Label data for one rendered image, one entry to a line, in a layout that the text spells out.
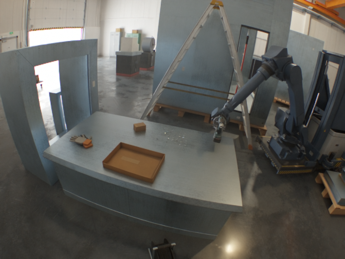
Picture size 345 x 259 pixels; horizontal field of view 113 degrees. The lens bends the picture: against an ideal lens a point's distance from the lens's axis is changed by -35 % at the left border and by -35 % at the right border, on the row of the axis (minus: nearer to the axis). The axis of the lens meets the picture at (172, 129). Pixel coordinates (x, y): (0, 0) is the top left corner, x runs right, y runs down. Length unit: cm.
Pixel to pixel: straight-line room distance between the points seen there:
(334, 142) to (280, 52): 209
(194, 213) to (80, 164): 99
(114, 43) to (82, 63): 1141
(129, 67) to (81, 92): 463
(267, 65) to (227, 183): 136
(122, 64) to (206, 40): 439
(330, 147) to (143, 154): 318
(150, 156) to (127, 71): 582
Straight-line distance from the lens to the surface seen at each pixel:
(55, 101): 301
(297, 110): 248
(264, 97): 376
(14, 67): 182
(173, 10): 370
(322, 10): 1402
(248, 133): 315
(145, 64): 853
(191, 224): 161
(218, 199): 128
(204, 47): 352
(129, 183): 129
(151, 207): 151
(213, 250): 179
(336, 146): 378
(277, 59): 210
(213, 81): 358
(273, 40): 367
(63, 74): 279
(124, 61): 711
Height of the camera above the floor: 159
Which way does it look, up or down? 29 degrees down
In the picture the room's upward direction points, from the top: 7 degrees clockwise
